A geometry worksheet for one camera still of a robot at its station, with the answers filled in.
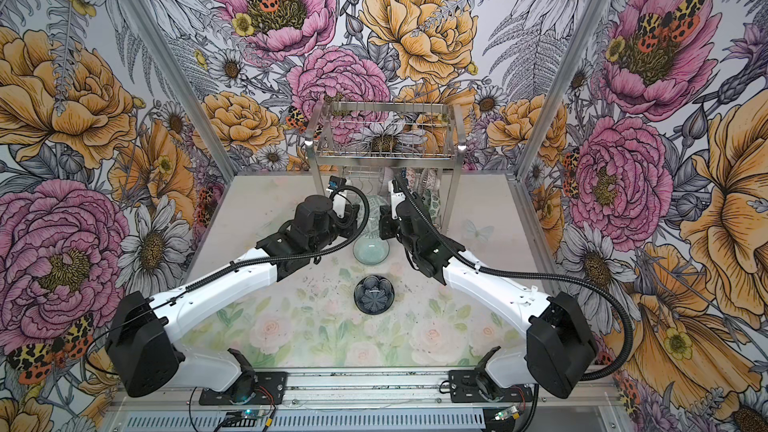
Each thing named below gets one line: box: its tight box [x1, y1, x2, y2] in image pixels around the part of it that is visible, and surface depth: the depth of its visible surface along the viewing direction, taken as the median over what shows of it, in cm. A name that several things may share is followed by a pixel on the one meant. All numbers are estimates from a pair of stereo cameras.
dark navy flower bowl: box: [353, 274, 395, 315], surface depth 89 cm
